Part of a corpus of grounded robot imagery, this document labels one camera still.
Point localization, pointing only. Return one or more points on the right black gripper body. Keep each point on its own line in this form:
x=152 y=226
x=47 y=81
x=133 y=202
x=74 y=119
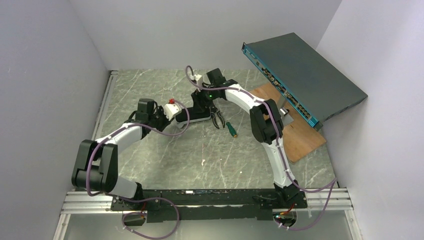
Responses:
x=212 y=110

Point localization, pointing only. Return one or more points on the dark teal network switch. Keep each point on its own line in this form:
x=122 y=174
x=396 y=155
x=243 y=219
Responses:
x=315 y=88

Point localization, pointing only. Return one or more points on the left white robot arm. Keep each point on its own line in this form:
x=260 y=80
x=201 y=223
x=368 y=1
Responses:
x=96 y=164

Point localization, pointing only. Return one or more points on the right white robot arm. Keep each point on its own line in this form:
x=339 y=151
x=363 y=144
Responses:
x=266 y=125

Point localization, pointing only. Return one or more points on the green handled screwdriver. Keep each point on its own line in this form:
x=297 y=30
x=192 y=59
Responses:
x=231 y=129

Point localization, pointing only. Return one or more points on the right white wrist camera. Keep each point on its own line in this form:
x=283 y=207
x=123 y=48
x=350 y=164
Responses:
x=197 y=80

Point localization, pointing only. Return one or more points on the metal switch stand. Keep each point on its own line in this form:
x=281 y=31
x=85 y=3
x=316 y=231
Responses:
x=284 y=112

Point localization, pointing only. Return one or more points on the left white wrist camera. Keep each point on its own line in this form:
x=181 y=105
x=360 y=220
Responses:
x=171 y=109

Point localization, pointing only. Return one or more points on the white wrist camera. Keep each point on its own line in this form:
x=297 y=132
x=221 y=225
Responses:
x=197 y=80
x=171 y=109

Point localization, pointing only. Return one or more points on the wooden board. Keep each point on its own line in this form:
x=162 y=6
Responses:
x=299 y=139

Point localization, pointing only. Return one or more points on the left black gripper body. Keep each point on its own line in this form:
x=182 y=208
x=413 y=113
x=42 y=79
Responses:
x=182 y=117

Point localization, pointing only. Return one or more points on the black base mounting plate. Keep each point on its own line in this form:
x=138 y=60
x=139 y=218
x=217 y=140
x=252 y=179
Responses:
x=213 y=204

